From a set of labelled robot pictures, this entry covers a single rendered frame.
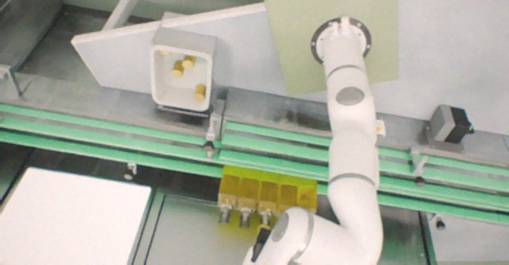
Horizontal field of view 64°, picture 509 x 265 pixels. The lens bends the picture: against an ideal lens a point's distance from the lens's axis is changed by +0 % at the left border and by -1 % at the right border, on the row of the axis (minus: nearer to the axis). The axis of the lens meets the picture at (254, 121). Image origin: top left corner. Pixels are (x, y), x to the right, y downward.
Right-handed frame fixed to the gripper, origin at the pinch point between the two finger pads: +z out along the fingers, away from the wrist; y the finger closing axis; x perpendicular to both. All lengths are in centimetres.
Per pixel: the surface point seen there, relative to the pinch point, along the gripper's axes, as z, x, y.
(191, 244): -4.4, 19.6, -12.4
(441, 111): 50, -37, 23
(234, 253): -1.6, 6.8, -12.5
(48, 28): 61, 123, -13
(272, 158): 22.4, 6.1, 6.3
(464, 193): 37, -52, 5
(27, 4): 52, 120, 5
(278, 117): 30.8, 8.5, 15.5
